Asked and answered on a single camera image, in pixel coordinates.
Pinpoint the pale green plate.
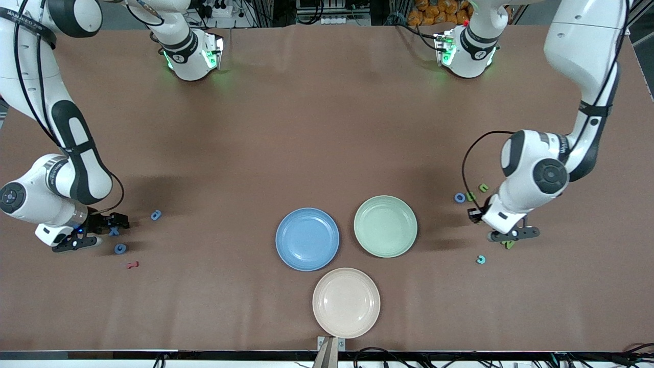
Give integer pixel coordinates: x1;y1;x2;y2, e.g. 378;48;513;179
354;195;418;259

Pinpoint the beige plate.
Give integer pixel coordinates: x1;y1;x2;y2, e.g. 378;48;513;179
312;267;381;339

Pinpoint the blue plate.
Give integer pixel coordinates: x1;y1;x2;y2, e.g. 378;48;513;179
275;208;340;272

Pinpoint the pile of orange items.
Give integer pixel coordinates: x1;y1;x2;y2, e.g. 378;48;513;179
407;0;473;26

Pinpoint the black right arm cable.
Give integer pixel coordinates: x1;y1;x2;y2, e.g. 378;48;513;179
13;0;125;214

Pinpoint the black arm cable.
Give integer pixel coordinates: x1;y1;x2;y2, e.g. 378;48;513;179
13;0;125;214
462;0;634;218

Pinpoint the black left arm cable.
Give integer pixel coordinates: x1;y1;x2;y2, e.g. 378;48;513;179
462;0;634;218

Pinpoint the black loose cable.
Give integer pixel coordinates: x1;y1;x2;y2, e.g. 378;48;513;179
354;347;409;368

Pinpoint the metal mounting bracket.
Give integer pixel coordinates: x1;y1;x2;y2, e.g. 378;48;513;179
317;336;346;368

